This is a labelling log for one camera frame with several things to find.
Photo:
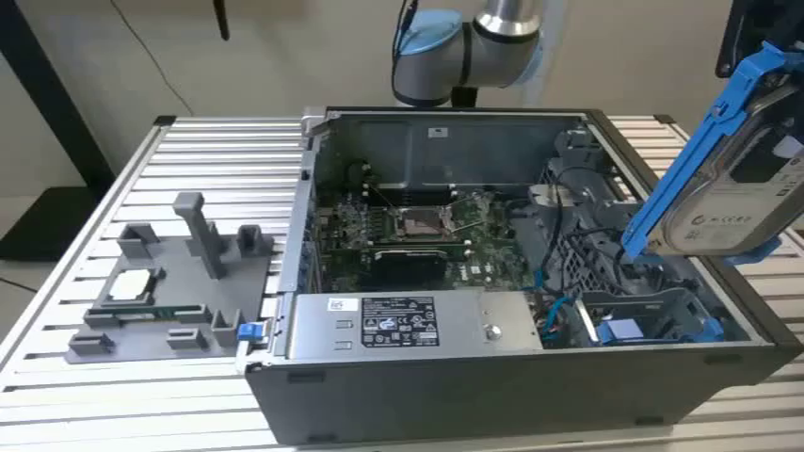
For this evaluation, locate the gray parts rack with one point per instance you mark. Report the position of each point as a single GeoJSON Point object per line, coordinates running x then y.
{"type": "Point", "coordinates": [182, 282]}

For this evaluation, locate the thin metal locking lever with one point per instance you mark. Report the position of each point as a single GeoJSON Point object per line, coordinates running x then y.
{"type": "Point", "coordinates": [384, 198]}

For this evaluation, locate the black monitor stand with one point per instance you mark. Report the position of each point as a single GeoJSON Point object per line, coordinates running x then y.
{"type": "Point", "coordinates": [56, 221]}

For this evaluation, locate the CPU socket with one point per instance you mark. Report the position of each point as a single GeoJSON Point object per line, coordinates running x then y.
{"type": "Point", "coordinates": [418, 223]}

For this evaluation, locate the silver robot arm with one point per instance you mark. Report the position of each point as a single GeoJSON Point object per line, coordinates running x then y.
{"type": "Point", "coordinates": [434, 70]}

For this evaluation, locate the gray metal disk bay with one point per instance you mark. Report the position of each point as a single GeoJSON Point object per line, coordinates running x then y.
{"type": "Point", "coordinates": [659, 301]}

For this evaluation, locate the blue case latch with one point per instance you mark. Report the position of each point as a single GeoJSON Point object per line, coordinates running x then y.
{"type": "Point", "coordinates": [248, 331]}

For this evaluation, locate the silver power supply unit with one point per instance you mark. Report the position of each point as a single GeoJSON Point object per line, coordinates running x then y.
{"type": "Point", "coordinates": [314, 329]}

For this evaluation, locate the green RAM stick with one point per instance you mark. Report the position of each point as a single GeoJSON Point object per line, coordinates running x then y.
{"type": "Point", "coordinates": [170, 311]}

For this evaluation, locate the black graphics card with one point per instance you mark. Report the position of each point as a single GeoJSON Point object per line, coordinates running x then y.
{"type": "Point", "coordinates": [408, 270]}

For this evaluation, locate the dark gray PC case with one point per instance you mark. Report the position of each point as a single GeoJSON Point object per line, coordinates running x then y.
{"type": "Point", "coordinates": [440, 400]}

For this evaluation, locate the hard disk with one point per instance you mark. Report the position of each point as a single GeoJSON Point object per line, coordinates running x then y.
{"type": "Point", "coordinates": [710, 202]}

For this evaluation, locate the silver CPU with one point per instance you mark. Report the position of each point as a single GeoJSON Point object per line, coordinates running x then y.
{"type": "Point", "coordinates": [128, 285]}

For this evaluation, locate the empty blue disk carrier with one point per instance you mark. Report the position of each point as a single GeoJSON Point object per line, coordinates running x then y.
{"type": "Point", "coordinates": [619, 329]}

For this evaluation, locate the gray perforated drive cage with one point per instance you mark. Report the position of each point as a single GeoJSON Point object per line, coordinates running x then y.
{"type": "Point", "coordinates": [591, 235]}

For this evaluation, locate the green motherboard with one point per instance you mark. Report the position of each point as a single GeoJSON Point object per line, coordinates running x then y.
{"type": "Point", "coordinates": [352, 216]}

